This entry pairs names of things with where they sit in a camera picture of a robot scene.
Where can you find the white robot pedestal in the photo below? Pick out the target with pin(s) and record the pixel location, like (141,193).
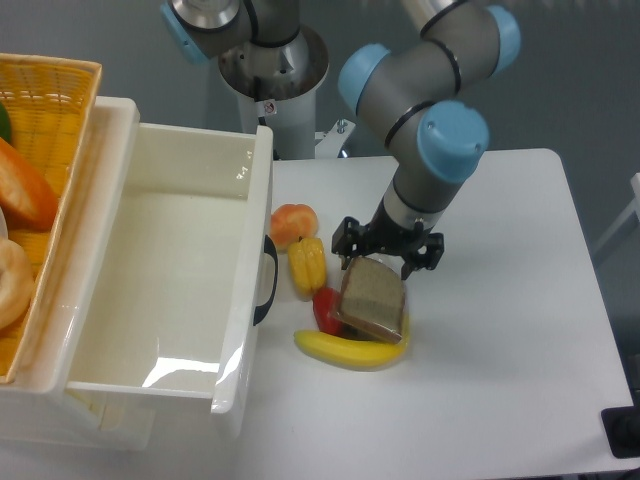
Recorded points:
(276,87)

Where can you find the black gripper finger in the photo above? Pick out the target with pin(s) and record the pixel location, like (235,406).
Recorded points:
(427,256)
(349,241)

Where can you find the orange peach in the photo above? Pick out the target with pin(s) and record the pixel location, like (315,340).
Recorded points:
(290,222)

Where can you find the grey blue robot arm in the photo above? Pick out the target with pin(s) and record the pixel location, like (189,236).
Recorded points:
(408,101)

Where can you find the beige bagel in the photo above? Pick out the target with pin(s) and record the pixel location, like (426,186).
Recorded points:
(17,282)

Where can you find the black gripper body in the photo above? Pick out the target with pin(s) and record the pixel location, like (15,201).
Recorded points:
(396,229)

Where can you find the yellow bell pepper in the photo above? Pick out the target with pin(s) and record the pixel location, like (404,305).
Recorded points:
(307,266)

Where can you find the yellow wicker basket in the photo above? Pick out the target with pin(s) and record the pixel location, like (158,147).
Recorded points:
(49,102)

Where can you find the red bell pepper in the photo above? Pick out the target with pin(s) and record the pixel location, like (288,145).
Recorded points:
(325,302)

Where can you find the black device at edge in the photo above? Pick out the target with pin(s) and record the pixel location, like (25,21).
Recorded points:
(621,426)

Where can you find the yellow banana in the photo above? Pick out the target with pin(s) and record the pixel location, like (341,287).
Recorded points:
(350,354)

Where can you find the white plastic drawer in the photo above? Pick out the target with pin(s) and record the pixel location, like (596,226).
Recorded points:
(174,307)

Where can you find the bagged toast slice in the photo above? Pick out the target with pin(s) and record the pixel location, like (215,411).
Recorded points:
(372,300)

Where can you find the green vegetable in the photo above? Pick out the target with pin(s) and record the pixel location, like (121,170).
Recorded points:
(5,125)

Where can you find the metal mounting bracket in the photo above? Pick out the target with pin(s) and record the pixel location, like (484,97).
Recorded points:
(334,142)

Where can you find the white frame at right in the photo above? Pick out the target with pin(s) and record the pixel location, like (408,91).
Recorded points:
(620,229)

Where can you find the white drawer cabinet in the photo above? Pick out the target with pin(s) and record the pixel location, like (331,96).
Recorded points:
(39,405)

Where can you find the black drawer handle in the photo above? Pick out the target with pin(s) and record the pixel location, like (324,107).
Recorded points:
(269,277)

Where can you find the orange bread loaf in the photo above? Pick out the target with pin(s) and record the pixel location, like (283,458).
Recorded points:
(27,199)

